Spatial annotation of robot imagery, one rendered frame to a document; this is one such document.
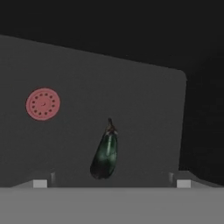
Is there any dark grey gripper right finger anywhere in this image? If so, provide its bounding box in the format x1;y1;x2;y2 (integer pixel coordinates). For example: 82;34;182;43
168;171;220;189

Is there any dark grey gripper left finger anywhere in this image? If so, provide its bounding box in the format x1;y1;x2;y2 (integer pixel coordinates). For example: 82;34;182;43
12;171;57;189

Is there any red round sink drain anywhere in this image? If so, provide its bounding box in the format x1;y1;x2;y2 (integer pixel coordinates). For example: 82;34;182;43
25;87;62;122

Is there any dark grey sink basin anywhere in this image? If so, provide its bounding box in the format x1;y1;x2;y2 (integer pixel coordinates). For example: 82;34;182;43
0;34;187;189

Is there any dark green eggplant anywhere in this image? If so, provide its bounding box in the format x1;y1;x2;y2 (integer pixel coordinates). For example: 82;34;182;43
89;117;119;180

